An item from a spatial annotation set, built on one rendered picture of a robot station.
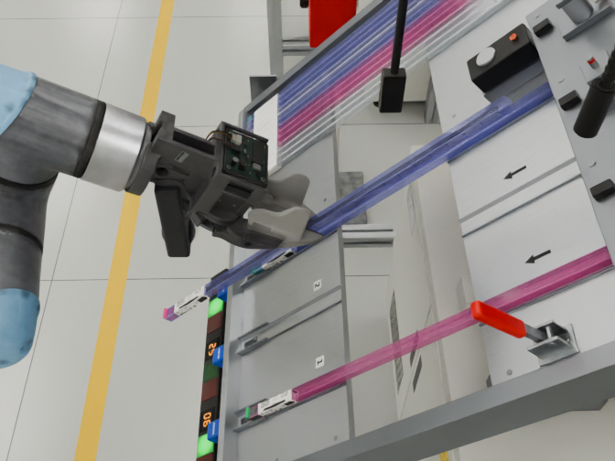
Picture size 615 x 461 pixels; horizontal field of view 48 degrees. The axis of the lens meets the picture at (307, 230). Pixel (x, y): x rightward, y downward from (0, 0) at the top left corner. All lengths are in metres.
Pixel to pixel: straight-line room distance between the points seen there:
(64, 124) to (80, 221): 1.50
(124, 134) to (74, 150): 0.05
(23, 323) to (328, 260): 0.42
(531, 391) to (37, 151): 0.48
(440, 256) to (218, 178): 0.63
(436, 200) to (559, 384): 0.70
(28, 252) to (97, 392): 1.17
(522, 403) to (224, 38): 2.17
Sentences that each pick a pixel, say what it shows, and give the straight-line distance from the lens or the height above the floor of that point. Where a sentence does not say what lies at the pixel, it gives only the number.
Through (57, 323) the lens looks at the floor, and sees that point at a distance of 1.94.
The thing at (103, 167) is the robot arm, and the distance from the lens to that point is 0.64.
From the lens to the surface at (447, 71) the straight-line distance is 0.93.
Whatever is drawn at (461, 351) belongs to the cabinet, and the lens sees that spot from 1.11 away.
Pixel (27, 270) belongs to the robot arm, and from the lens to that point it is 0.65.
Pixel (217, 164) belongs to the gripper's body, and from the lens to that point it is 0.64.
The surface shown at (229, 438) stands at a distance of 0.91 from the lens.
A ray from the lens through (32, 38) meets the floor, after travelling 2.83.
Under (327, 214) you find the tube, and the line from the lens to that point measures 0.72.
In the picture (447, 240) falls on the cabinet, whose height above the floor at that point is 0.62.
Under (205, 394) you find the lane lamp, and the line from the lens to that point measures 1.03.
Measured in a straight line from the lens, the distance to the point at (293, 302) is 0.92.
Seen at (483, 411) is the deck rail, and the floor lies 0.98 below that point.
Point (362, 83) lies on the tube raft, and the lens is 1.03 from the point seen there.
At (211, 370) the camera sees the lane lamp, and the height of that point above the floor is 0.66.
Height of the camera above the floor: 1.58
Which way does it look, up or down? 52 degrees down
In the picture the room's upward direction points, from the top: straight up
